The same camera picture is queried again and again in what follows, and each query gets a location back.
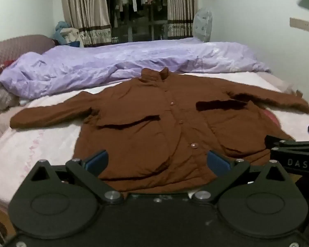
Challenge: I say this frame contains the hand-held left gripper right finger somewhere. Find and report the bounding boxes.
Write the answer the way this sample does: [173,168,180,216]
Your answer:
[193,150,296,204]

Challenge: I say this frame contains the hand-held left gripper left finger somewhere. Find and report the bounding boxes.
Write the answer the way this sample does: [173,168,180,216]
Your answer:
[30,150,124,204]

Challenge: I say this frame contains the brown padded jacket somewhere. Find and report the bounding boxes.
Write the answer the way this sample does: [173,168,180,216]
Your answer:
[10,67,309,193]

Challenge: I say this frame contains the pile of mixed clothes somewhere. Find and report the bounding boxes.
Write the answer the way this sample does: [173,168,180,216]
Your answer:
[0,59,21,111]

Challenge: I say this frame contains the mauve bed sheet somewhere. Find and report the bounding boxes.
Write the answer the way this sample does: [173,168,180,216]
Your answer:
[256,71,298,94]

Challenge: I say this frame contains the pink printed blanket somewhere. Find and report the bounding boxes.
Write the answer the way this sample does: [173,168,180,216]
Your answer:
[0,72,309,204]

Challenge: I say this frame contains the purple duvet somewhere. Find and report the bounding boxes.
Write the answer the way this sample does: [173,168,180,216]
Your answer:
[0,37,271,99]

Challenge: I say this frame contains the blue and white plush pile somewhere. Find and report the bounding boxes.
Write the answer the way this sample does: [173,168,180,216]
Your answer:
[53,21,84,48]

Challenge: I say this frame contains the wide beige patterned curtain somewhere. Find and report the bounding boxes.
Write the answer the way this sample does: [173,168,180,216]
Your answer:
[60,0,112,48]

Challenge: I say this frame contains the narrow beige patterned curtain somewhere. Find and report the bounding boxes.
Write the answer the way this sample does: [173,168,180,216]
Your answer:
[167,0,197,40]

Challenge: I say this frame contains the beige wall socket strip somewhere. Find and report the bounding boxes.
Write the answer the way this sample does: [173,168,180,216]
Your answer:
[290,17,309,33]

